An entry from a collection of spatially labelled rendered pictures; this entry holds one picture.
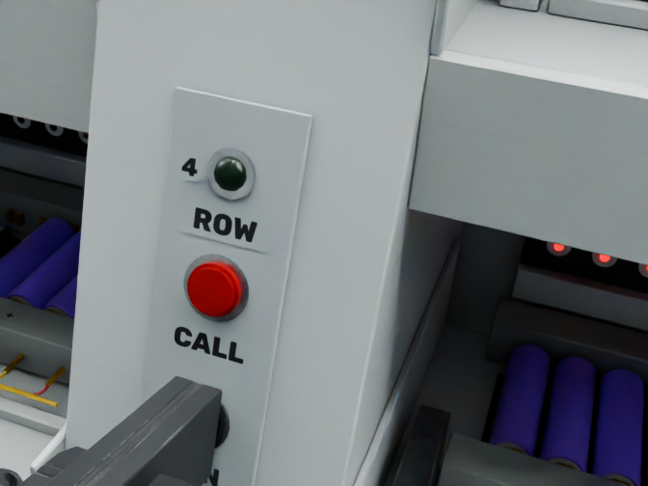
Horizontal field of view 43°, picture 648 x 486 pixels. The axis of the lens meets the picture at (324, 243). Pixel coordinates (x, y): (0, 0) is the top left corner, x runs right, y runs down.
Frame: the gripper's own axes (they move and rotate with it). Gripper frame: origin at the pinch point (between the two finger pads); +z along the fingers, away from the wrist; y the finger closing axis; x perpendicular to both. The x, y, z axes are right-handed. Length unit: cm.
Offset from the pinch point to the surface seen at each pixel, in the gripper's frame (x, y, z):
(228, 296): 4.3, 0.5, 3.4
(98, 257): 4.2, -4.0, 4.0
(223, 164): 8.0, -0.1, 3.5
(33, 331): -2.9, -10.9, 10.9
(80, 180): 0.8, -15.9, 21.5
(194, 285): 4.4, -0.5, 3.4
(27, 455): -6.4, -8.6, 7.7
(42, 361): -4.1, -10.4, 11.0
